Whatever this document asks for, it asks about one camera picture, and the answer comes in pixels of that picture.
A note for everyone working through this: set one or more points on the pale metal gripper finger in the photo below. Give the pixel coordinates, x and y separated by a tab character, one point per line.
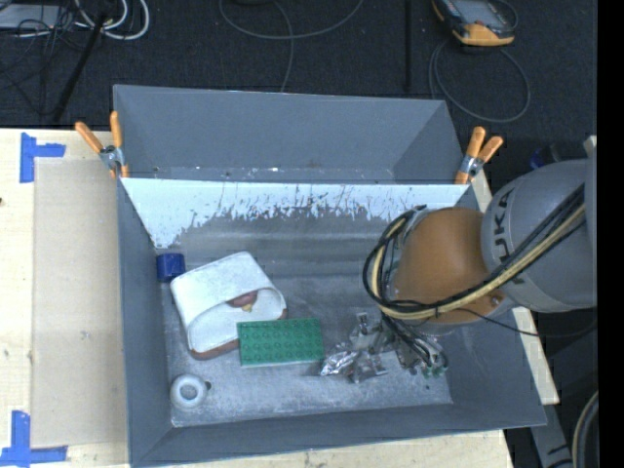
364	328
370	369

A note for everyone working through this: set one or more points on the crumpled silver foil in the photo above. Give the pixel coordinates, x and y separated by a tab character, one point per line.
337	362

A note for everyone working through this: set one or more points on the grey metal bin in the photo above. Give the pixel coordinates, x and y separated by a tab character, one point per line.
292	134

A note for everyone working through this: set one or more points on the pale wood flat board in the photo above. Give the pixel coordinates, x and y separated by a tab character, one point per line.
73	300

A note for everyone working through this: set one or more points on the blue plastic cap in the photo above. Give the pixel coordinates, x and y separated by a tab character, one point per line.
169	266

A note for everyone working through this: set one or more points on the green studded flat block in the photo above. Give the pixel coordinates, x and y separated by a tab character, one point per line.
280	341

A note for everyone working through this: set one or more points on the white shoe with brown sole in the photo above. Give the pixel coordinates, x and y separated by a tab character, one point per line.
217	290

